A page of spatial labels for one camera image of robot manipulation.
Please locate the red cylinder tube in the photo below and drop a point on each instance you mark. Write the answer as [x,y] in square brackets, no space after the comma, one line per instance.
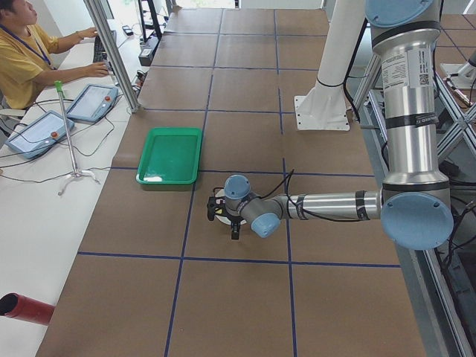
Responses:
[23,308]

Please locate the person in yellow shirt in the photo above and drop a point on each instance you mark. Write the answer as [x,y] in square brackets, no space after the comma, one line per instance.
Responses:
[26,50]

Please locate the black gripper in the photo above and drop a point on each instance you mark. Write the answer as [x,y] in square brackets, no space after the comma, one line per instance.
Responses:
[234,225]

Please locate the white round plate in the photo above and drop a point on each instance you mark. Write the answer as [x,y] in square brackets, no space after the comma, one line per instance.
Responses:
[222,219]

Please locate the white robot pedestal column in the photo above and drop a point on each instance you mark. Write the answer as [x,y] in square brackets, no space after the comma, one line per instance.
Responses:
[324,107]

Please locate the metal stand with green clip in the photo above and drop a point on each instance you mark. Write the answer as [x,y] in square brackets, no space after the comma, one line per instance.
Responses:
[76,172]

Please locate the blue teach pendant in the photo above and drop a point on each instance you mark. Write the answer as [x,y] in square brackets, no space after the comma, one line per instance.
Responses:
[39,136]
[92,104]

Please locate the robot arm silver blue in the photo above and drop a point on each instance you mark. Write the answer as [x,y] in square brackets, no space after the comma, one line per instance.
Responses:
[413,203]

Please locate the black keyboard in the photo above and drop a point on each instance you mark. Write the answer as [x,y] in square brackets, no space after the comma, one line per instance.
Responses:
[99,51]

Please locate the green plastic tray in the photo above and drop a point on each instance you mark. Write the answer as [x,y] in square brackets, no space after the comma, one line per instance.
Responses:
[170,158]

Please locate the near blue teach pendant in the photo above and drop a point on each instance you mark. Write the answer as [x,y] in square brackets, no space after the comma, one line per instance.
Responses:
[39,136]

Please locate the far blue teach pendant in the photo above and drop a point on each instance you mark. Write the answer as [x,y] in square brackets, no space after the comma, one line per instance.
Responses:
[92,104]

